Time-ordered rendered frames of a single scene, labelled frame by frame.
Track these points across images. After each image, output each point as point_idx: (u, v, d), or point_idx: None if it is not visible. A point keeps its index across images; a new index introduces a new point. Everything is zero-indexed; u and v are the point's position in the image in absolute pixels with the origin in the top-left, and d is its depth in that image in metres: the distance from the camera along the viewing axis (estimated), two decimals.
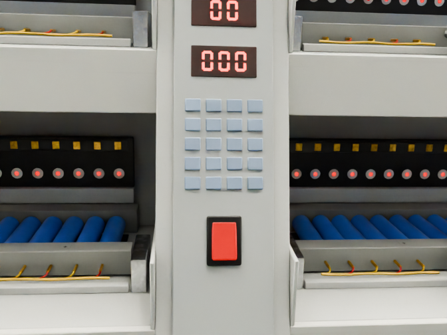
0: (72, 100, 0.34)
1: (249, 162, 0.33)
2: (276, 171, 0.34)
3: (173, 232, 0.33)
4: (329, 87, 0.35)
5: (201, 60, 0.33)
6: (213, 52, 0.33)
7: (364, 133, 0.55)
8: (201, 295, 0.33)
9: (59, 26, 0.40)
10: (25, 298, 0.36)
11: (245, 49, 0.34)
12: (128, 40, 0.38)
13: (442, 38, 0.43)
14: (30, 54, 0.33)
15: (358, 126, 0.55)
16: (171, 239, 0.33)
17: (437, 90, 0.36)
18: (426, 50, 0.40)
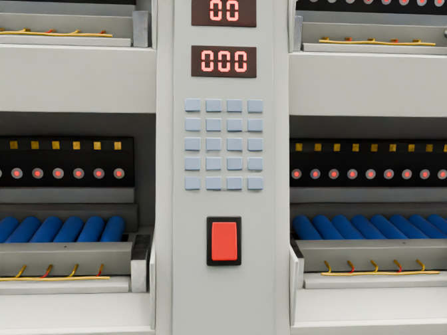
0: (72, 100, 0.34)
1: (249, 162, 0.33)
2: (276, 171, 0.34)
3: (173, 232, 0.33)
4: (329, 87, 0.35)
5: (201, 60, 0.33)
6: (213, 52, 0.33)
7: (364, 133, 0.55)
8: (201, 295, 0.33)
9: (59, 26, 0.40)
10: (25, 298, 0.36)
11: (245, 49, 0.34)
12: (128, 40, 0.38)
13: (442, 38, 0.43)
14: (30, 54, 0.33)
15: (358, 126, 0.55)
16: (171, 239, 0.33)
17: (437, 90, 0.36)
18: (426, 50, 0.40)
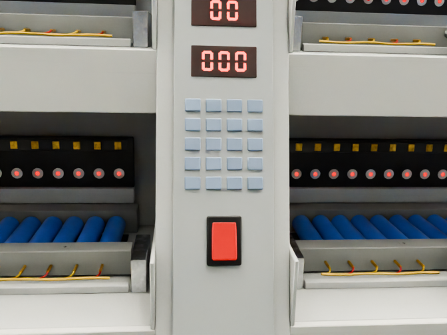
0: (72, 100, 0.34)
1: (249, 162, 0.33)
2: (276, 171, 0.34)
3: (173, 232, 0.33)
4: (329, 87, 0.35)
5: (201, 60, 0.33)
6: (213, 52, 0.33)
7: (364, 133, 0.55)
8: (201, 295, 0.33)
9: (59, 26, 0.40)
10: (25, 298, 0.36)
11: (245, 49, 0.34)
12: (128, 40, 0.38)
13: (442, 38, 0.43)
14: (30, 54, 0.33)
15: (358, 126, 0.55)
16: (171, 239, 0.33)
17: (437, 90, 0.36)
18: (426, 50, 0.40)
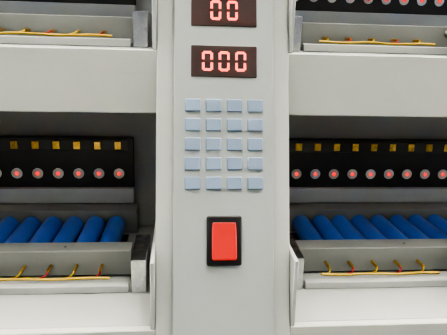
0: (72, 100, 0.34)
1: (249, 162, 0.33)
2: (276, 171, 0.34)
3: (173, 232, 0.33)
4: (329, 87, 0.35)
5: (201, 60, 0.33)
6: (213, 52, 0.33)
7: (364, 133, 0.55)
8: (201, 295, 0.33)
9: (59, 26, 0.40)
10: (25, 298, 0.36)
11: (245, 49, 0.34)
12: (128, 40, 0.38)
13: (442, 38, 0.43)
14: (30, 54, 0.33)
15: (358, 126, 0.55)
16: (171, 239, 0.33)
17: (437, 90, 0.36)
18: (426, 50, 0.40)
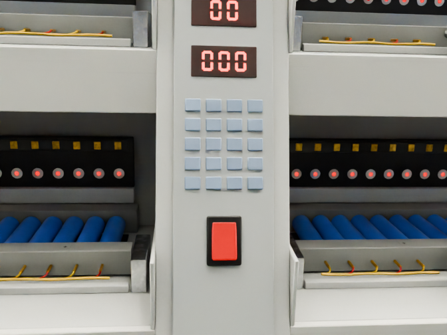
0: (72, 100, 0.34)
1: (249, 162, 0.33)
2: (276, 171, 0.34)
3: (173, 232, 0.33)
4: (329, 87, 0.35)
5: (201, 60, 0.33)
6: (213, 52, 0.33)
7: (364, 133, 0.55)
8: (201, 295, 0.33)
9: (59, 26, 0.40)
10: (25, 298, 0.36)
11: (245, 49, 0.34)
12: (128, 40, 0.38)
13: (442, 38, 0.43)
14: (30, 54, 0.33)
15: (358, 126, 0.55)
16: (171, 239, 0.33)
17: (437, 90, 0.36)
18: (426, 50, 0.40)
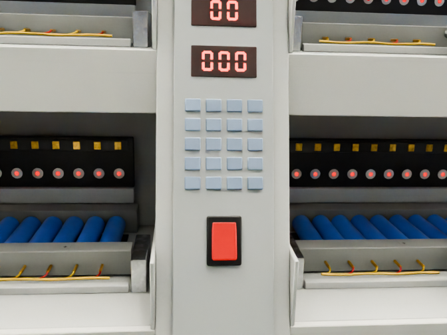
0: (72, 100, 0.34)
1: (249, 162, 0.33)
2: (276, 171, 0.34)
3: (173, 232, 0.33)
4: (329, 87, 0.35)
5: (201, 60, 0.33)
6: (213, 52, 0.33)
7: (364, 133, 0.55)
8: (201, 295, 0.33)
9: (59, 26, 0.40)
10: (25, 298, 0.36)
11: (245, 49, 0.34)
12: (128, 40, 0.38)
13: (442, 38, 0.43)
14: (30, 54, 0.33)
15: (358, 126, 0.55)
16: (171, 239, 0.33)
17: (437, 90, 0.36)
18: (426, 50, 0.40)
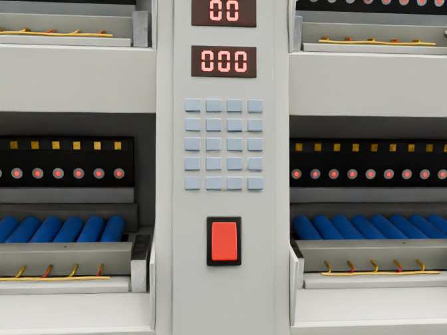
0: (72, 100, 0.34)
1: (249, 162, 0.33)
2: (276, 171, 0.34)
3: (173, 232, 0.33)
4: (329, 87, 0.35)
5: (201, 60, 0.33)
6: (213, 52, 0.33)
7: (364, 133, 0.55)
8: (201, 295, 0.33)
9: (59, 26, 0.40)
10: (25, 298, 0.36)
11: (245, 49, 0.34)
12: (128, 40, 0.38)
13: (442, 38, 0.43)
14: (30, 54, 0.33)
15: (358, 126, 0.55)
16: (171, 239, 0.33)
17: (437, 90, 0.36)
18: (426, 50, 0.40)
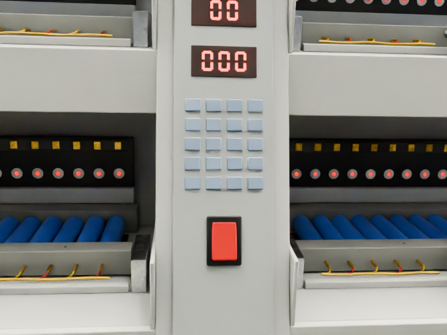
0: (72, 100, 0.34)
1: (249, 162, 0.33)
2: (276, 171, 0.34)
3: (173, 232, 0.33)
4: (329, 87, 0.35)
5: (201, 60, 0.33)
6: (213, 52, 0.33)
7: (364, 133, 0.55)
8: (201, 295, 0.33)
9: (59, 26, 0.40)
10: (25, 298, 0.36)
11: (245, 49, 0.34)
12: (128, 40, 0.38)
13: (442, 38, 0.43)
14: (30, 54, 0.33)
15: (358, 126, 0.55)
16: (171, 239, 0.33)
17: (437, 90, 0.36)
18: (426, 50, 0.40)
